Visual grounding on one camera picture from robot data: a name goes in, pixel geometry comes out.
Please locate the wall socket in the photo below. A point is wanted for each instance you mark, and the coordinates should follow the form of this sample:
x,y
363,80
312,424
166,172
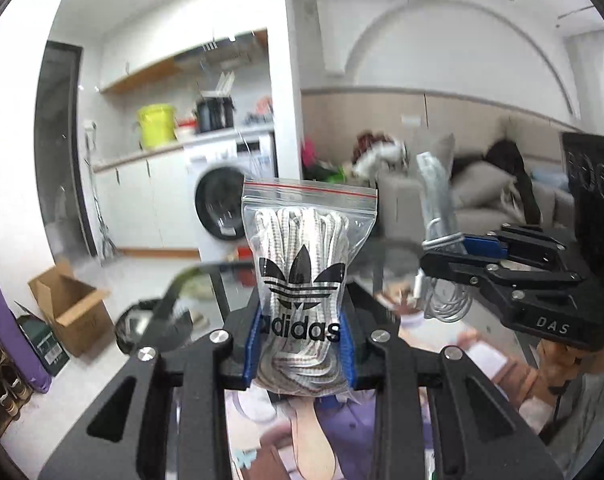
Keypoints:
x,y
411,120

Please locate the white bowl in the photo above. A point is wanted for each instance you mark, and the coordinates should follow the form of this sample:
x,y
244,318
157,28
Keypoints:
x,y
186,134

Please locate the black pressure cooker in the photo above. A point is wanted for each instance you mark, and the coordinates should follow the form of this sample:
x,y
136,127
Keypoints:
x,y
214,115

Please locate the red bowl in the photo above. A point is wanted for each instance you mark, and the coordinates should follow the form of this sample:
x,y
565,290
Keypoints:
x,y
186,123

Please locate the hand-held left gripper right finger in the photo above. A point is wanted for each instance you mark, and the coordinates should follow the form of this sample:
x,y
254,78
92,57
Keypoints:
x,y
349,355

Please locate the white lower cabinets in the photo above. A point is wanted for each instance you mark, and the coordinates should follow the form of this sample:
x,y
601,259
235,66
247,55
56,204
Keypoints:
x,y
142,200

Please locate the grey sofa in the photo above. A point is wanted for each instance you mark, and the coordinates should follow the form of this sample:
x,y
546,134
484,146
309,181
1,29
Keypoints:
x,y
397,205

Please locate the flat grey cushion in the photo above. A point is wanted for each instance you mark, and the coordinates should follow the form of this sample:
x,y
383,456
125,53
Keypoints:
x,y
482,185

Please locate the black jacket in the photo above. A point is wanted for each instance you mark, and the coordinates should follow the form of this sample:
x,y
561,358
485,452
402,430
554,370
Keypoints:
x,y
507,160

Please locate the person's right hand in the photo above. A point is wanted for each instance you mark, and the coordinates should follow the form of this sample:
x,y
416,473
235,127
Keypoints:
x,y
557,365

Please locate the yellow-green bucket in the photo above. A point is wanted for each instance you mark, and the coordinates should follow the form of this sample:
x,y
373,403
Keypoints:
x,y
156,127

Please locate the white cabinets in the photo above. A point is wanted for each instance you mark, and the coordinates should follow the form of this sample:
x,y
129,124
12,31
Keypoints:
x,y
142,200
172,25

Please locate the range hood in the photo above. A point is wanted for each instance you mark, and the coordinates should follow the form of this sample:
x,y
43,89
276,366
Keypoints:
x,y
217,52

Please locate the dark door frame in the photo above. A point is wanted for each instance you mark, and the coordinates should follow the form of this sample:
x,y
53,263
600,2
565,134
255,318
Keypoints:
x,y
57,160

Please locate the white upper cabinets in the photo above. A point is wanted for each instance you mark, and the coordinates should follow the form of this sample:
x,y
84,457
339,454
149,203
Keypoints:
x,y
172,25

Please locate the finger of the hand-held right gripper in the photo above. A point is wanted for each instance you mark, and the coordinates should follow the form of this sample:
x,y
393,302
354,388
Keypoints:
x,y
484,246
457,262

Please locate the trash bin with black bag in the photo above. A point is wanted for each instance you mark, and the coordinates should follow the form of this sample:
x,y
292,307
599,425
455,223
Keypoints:
x,y
142,325

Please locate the white washing machine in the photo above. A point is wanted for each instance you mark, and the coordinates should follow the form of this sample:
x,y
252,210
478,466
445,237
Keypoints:
x,y
217,200

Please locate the bag of white shoelaces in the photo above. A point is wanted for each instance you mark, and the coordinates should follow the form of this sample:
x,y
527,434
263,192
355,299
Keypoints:
x,y
302,240

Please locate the white router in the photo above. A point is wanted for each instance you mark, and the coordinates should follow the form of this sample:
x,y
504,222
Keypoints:
x,y
217,91

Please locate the pile of clothes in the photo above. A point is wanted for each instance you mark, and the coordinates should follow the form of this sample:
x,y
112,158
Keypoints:
x,y
382,152

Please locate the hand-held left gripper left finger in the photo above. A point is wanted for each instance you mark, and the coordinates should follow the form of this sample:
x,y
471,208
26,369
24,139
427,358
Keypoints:
x,y
252,355

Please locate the tall grey cushion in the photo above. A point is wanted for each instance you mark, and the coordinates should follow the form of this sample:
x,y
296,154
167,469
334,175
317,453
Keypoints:
x,y
444,155

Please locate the printed table mat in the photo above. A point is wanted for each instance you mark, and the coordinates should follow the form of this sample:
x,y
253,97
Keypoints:
x,y
302,440

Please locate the pink and green cloth pile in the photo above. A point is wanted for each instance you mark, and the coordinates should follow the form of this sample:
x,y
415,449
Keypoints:
x,y
322,165

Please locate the dark green box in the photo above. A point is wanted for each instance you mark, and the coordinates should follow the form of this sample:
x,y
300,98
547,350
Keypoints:
x,y
44,345

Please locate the plastic bags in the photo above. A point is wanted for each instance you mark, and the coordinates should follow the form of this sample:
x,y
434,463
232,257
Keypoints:
x,y
261,112

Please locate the mop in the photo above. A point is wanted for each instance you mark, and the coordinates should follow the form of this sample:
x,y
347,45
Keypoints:
x,y
99,210

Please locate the purple rolled mat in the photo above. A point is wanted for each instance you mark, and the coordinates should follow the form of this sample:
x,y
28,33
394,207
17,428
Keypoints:
x,y
12,335

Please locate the open cardboard box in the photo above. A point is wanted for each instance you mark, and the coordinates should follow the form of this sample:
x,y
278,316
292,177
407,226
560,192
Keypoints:
x,y
74,310

